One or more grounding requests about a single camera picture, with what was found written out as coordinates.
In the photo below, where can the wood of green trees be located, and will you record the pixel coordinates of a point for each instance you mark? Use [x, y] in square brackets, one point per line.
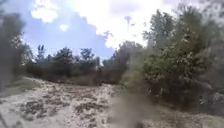
[73, 65]

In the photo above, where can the dark blurred tree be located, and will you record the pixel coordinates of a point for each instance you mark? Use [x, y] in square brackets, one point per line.
[8, 50]

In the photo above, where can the pale sandy dirt ground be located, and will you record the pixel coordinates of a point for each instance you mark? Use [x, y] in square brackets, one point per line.
[63, 100]

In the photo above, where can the large green leafy bush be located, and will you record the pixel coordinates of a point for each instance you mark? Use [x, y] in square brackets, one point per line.
[176, 63]

